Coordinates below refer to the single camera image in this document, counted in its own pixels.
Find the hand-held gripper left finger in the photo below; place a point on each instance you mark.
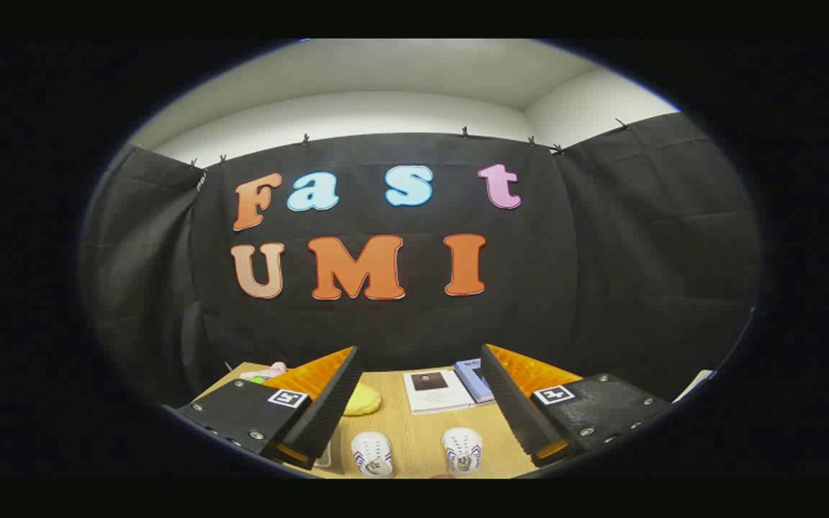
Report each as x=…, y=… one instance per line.
x=328, y=410

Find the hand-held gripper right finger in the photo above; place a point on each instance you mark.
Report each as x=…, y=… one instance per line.
x=519, y=417

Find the white striped canvas shoe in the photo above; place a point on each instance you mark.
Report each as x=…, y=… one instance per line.
x=461, y=446
x=371, y=453

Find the yellow plush ball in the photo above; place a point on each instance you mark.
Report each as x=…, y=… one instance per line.
x=363, y=401

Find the blue book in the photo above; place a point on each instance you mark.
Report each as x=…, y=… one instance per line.
x=468, y=378

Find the pink and green plush toy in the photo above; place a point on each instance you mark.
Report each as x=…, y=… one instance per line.
x=270, y=371

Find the white book with dark photo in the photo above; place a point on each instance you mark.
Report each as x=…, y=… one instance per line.
x=443, y=396

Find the black backdrop cloth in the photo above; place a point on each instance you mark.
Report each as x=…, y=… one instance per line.
x=565, y=273

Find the white board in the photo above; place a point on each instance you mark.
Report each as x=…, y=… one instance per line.
x=695, y=385

